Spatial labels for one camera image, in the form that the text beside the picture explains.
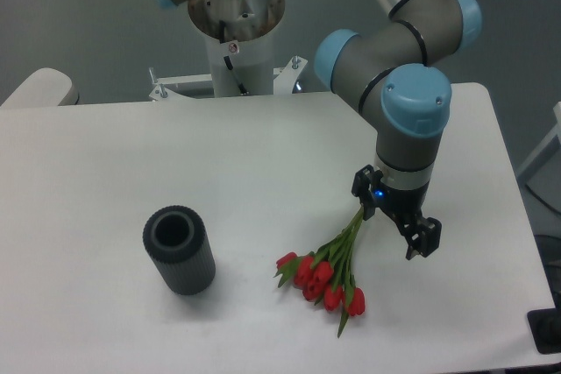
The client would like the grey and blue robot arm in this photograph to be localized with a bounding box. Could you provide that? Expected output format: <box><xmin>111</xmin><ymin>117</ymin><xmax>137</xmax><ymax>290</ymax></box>
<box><xmin>156</xmin><ymin>0</ymin><xmax>482</xmax><ymax>258</ymax></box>

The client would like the beige chair armrest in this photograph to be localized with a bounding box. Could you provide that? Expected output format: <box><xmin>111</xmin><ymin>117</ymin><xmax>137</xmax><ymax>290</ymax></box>
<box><xmin>1</xmin><ymin>67</ymin><xmax>80</xmax><ymax>109</ymax></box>

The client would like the white metal base frame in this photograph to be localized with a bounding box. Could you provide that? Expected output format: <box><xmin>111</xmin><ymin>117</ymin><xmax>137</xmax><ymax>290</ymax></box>
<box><xmin>148</xmin><ymin>55</ymin><xmax>309</xmax><ymax>102</ymax></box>

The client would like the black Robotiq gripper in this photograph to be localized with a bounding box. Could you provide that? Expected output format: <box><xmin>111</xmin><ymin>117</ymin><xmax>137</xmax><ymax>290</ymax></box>
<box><xmin>352</xmin><ymin>165</ymin><xmax>442</xmax><ymax>260</ymax></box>

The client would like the white furniture frame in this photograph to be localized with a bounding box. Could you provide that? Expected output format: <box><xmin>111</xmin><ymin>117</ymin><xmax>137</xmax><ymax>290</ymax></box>
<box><xmin>515</xmin><ymin>101</ymin><xmax>561</xmax><ymax>213</ymax></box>

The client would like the black pedestal cable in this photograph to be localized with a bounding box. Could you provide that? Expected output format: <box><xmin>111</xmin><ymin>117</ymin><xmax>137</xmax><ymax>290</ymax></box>
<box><xmin>218</xmin><ymin>18</ymin><xmax>250</xmax><ymax>96</ymax></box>

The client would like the dark grey ribbed vase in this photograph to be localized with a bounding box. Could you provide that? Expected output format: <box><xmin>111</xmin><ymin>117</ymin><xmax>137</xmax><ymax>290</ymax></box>
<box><xmin>142</xmin><ymin>205</ymin><xmax>216</xmax><ymax>295</ymax></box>

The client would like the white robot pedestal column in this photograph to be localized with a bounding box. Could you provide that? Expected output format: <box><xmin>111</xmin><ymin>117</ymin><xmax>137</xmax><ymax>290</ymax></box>
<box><xmin>188</xmin><ymin>0</ymin><xmax>285</xmax><ymax>95</ymax></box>

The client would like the red tulip bouquet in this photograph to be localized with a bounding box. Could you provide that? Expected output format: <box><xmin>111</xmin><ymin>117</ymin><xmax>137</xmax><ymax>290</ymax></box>
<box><xmin>275</xmin><ymin>208</ymin><xmax>366</xmax><ymax>336</ymax></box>

